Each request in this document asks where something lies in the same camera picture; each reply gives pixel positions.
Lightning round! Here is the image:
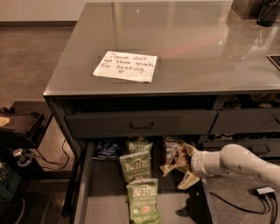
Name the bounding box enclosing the top left drawer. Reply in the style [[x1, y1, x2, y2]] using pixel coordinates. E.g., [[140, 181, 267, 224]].
[[65, 110, 217, 138]]

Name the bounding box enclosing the blue chip bag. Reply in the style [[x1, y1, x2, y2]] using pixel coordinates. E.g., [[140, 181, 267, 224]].
[[93, 140, 121, 160]]

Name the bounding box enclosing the thin black floor cable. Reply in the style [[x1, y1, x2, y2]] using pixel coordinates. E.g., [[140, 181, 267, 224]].
[[29, 138, 71, 172]]

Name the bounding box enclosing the dark teal crate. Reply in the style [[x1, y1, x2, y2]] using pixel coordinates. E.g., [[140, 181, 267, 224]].
[[0, 162, 21, 202]]

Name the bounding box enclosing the middle green Kettle chip bag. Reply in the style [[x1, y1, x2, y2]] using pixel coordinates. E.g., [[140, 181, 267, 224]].
[[119, 151, 151, 183]]

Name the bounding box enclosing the middle right drawer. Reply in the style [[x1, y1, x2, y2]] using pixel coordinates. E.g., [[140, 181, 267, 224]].
[[201, 138, 280, 160]]

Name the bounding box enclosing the dark grey drawer cabinet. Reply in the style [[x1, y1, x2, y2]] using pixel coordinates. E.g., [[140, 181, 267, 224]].
[[43, 0, 280, 224]]

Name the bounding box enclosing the brown chip bag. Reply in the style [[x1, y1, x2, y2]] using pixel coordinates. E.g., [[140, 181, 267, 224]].
[[160, 136, 190, 177]]

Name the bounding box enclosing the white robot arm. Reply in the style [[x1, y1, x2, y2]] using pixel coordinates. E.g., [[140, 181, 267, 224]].
[[178, 143, 280, 192]]

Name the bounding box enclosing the rear green Kettle chip bag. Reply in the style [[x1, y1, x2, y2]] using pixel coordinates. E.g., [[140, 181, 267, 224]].
[[126, 136, 153, 154]]

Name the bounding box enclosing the top right drawer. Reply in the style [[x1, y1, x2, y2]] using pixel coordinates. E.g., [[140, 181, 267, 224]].
[[211, 108, 280, 134]]

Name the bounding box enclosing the open middle left drawer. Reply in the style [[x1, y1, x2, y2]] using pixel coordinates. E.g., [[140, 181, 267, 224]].
[[73, 142, 218, 224]]

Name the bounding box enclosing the dark side shelf unit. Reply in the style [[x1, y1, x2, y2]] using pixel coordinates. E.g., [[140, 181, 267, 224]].
[[0, 101, 53, 179]]

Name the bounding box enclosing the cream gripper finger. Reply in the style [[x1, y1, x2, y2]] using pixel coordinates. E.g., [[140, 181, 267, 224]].
[[182, 143, 198, 157], [178, 171, 200, 190]]

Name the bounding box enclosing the front green Kettle chip bag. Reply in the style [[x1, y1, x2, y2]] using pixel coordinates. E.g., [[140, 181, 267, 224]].
[[126, 178, 162, 224]]

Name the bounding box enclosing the white power strip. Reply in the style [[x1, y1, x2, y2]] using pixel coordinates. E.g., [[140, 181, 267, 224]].
[[255, 186, 275, 195]]

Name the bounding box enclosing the white handwritten paper note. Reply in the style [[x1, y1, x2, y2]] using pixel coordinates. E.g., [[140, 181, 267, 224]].
[[93, 51, 158, 83]]

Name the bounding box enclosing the green kettle chip bag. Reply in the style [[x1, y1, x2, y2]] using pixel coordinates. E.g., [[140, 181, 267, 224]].
[[119, 151, 151, 183], [126, 178, 162, 224], [126, 136, 153, 154]]

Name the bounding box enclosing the silver round metal object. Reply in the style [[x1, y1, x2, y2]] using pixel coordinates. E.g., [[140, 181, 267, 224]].
[[12, 149, 34, 167]]

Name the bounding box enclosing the black container on counter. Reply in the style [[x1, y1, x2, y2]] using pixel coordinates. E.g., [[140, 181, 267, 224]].
[[256, 0, 280, 27]]

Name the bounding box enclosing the black power cable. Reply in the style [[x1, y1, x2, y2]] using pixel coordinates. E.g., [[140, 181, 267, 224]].
[[209, 192, 278, 224]]

